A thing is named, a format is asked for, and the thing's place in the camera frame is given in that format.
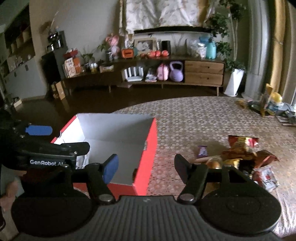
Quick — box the white framed photo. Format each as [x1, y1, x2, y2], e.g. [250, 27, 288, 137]
[134, 38, 157, 55]

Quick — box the white wifi router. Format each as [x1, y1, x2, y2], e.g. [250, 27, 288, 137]
[123, 66, 144, 82]

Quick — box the teal water jug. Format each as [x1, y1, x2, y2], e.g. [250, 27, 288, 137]
[199, 35, 216, 60]

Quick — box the yellow curtain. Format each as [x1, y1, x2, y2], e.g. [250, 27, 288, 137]
[269, 1, 288, 93]

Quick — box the pink toy bag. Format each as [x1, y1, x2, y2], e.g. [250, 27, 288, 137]
[157, 63, 169, 81]

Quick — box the red cardboard box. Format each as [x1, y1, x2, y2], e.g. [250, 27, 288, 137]
[52, 113, 158, 198]

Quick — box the wooden tv cabinet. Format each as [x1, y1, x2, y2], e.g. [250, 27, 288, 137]
[62, 55, 225, 94]

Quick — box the red yellow chip bag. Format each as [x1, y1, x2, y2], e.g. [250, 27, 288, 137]
[228, 135, 259, 153]

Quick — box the floral cloth covered tv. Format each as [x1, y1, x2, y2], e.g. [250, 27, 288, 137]
[119, 0, 217, 39]

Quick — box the small purple snack packet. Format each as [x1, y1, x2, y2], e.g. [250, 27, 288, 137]
[198, 146, 208, 158]

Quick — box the potted tree white planter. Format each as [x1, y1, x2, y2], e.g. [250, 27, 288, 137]
[205, 1, 246, 97]

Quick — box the purple kettlebell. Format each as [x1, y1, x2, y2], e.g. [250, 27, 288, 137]
[170, 61, 184, 82]

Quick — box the white red noodle packet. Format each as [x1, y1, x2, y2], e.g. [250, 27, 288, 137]
[252, 165, 279, 192]

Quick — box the black speaker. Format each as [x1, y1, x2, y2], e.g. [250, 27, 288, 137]
[161, 40, 171, 55]

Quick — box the lace patterned tablecloth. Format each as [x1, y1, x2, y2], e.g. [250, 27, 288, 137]
[119, 97, 295, 240]

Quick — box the brown foil snack bag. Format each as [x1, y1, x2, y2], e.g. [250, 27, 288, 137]
[221, 150, 279, 169]

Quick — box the orange tissue box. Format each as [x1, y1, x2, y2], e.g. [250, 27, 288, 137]
[121, 49, 134, 59]

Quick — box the yellow lid white canister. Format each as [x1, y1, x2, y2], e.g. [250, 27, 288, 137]
[267, 92, 282, 115]

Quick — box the pink flower vase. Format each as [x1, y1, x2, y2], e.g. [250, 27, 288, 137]
[97, 33, 120, 62]

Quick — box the packaged round bun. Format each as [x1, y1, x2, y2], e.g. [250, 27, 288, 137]
[206, 158, 223, 169]

